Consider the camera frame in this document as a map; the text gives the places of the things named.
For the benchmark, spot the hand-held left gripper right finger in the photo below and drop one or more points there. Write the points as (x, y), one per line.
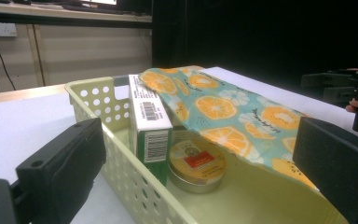
(338, 168)

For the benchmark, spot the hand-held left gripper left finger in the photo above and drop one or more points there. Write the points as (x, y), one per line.
(62, 168)

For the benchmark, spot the pale yellow perforated plastic basket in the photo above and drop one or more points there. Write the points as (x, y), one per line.
(130, 186)

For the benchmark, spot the tall green and white box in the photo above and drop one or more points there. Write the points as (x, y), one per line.
(149, 124)

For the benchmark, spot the orange fruit print cloth bag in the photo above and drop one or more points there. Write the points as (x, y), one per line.
(217, 105)

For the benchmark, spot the round yellow tin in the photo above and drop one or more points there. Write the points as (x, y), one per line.
(195, 169)

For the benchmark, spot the black curtain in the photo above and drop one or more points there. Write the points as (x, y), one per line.
(261, 34)

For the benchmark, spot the wooden desk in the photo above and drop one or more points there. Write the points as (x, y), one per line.
(59, 12)

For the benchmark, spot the black keyboard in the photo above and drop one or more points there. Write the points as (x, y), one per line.
(99, 8)

